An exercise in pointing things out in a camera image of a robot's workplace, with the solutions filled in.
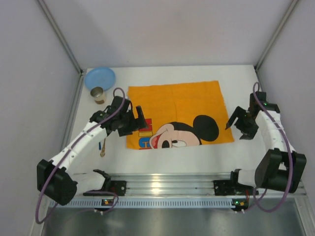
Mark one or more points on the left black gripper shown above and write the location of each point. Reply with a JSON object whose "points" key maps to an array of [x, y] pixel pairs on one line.
{"points": [[133, 123]]}

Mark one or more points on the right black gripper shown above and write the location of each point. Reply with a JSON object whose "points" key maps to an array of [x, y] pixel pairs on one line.
{"points": [[243, 123]]}

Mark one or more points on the gold metal spoon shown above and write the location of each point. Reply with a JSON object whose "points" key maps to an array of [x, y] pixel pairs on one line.
{"points": [[102, 151]]}

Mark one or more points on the orange Mickey Mouse placemat cloth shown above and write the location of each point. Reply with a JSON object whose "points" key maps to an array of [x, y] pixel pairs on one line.
{"points": [[180, 115]]}

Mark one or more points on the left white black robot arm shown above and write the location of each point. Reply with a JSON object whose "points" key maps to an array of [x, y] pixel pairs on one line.
{"points": [[56, 178]]}

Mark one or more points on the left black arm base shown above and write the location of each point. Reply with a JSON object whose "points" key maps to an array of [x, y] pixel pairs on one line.
{"points": [[110, 186]]}

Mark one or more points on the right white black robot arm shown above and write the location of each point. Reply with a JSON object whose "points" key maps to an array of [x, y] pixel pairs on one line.
{"points": [[281, 167]]}

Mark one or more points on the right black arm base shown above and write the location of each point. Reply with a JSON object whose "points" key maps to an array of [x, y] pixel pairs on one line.
{"points": [[231, 187]]}

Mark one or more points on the cream metal cup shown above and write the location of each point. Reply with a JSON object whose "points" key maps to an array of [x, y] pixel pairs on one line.
{"points": [[98, 95]]}

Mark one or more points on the blue plastic plate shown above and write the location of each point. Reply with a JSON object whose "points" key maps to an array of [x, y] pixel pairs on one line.
{"points": [[103, 77]]}

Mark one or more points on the slotted white cable duct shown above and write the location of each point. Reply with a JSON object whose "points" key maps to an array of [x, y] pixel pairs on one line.
{"points": [[158, 203]]}

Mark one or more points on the right vertical aluminium frame post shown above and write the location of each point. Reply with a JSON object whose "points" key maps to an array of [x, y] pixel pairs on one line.
{"points": [[275, 35]]}

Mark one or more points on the vertical aluminium frame post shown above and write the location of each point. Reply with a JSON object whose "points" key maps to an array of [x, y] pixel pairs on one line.
{"points": [[59, 34], [275, 35]]}

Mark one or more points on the left vertical aluminium frame post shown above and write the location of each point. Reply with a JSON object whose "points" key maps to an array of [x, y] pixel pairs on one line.
{"points": [[59, 34]]}

